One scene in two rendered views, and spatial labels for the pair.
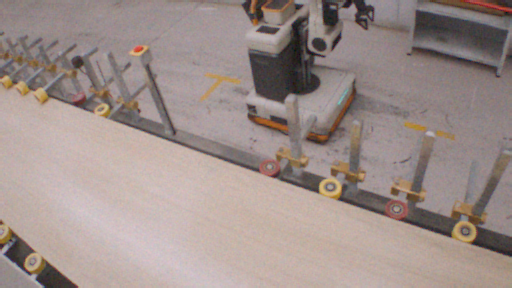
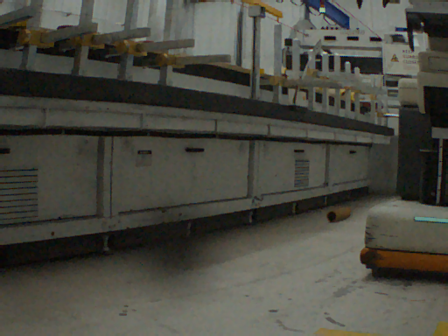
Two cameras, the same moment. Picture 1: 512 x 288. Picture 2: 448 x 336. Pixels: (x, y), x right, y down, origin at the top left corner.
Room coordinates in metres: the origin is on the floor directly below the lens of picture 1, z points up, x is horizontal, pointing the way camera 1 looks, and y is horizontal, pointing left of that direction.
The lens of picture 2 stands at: (1.07, -2.38, 0.50)
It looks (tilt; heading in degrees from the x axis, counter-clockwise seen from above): 3 degrees down; 84
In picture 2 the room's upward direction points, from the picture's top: 2 degrees clockwise
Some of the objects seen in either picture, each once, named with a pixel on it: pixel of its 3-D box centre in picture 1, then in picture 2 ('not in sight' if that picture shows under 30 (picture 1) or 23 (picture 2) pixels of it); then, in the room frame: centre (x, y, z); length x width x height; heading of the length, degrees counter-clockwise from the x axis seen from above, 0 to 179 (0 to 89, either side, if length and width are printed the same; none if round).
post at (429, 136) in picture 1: (419, 177); (86, 15); (0.74, -0.53, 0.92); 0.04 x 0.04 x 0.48; 53
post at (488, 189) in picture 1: (485, 195); (37, 1); (0.59, -0.73, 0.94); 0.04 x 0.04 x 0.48; 53
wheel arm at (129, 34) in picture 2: (407, 180); (100, 39); (0.81, -0.53, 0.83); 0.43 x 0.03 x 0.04; 143
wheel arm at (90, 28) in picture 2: (467, 202); (48, 38); (0.66, -0.73, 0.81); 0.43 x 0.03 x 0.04; 143
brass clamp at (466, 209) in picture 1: (469, 213); (36, 38); (0.61, -0.71, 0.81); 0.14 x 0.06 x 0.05; 53
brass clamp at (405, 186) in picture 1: (409, 191); (87, 40); (0.76, -0.51, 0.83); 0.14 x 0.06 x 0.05; 53
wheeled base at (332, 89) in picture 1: (302, 95); (444, 231); (2.23, -0.37, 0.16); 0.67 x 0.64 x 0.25; 52
